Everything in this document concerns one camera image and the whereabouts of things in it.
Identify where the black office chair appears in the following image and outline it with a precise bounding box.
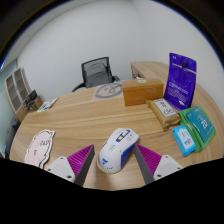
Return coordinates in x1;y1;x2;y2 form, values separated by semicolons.
3;118;22;158

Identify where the white and blue computer mouse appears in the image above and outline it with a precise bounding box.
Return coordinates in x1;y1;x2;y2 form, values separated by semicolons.
96;127;140;174

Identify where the tan paper packet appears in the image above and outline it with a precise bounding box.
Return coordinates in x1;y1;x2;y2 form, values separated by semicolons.
146;98;182;130

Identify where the pink pig-shaped mouse pad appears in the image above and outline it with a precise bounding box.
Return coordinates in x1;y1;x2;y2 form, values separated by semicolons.
23;129;56;170

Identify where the dark brown box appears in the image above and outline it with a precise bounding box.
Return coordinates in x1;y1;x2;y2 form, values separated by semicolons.
23;96;44;113

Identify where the purple stand-up bag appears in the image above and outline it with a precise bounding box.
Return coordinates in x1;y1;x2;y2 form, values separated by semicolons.
163;52;198;112

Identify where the white sticker sheet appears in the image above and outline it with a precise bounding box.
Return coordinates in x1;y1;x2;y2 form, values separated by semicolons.
37;97;60;113

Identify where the grey mesh office chair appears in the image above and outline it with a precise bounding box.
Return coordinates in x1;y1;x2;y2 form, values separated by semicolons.
71;56;120;93

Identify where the green zip pouch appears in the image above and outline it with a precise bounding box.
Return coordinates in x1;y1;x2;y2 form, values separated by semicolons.
178;106;217;153

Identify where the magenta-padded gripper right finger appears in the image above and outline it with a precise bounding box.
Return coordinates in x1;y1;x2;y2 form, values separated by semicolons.
133;143;184;185

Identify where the orange-brown wooden box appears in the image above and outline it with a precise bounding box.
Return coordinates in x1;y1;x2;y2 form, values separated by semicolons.
121;78;165;107

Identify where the teal flat packet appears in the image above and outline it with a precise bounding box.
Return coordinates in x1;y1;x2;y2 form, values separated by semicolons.
185;107;216;144

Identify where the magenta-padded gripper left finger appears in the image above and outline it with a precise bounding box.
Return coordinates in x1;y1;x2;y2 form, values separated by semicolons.
44;143;96;187

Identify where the black box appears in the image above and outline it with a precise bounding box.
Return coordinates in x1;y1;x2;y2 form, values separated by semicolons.
25;89;39;102

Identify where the wooden shelf unit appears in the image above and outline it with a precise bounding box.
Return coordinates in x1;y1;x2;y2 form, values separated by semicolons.
3;67;33;123

